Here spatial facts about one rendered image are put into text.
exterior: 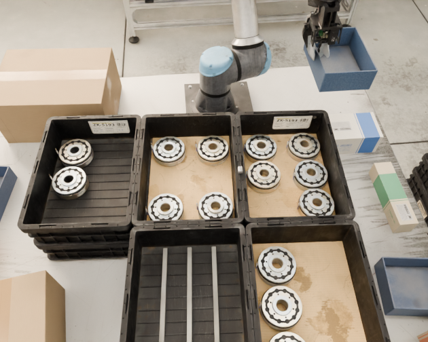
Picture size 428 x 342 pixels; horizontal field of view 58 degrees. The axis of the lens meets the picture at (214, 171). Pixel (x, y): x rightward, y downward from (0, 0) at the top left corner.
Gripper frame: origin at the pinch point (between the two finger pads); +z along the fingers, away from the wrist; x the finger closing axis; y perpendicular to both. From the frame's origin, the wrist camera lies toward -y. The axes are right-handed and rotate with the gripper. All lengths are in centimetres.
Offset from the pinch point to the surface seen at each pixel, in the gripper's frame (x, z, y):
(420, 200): 64, 98, 0
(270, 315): -22, 24, 66
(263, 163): -17.4, 24.4, 19.5
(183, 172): -43, 25, 19
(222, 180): -30.8, 26.2, 23.1
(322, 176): -0.1, 25.7, 25.7
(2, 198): -104, 29, 19
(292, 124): -5.8, 23.4, 5.5
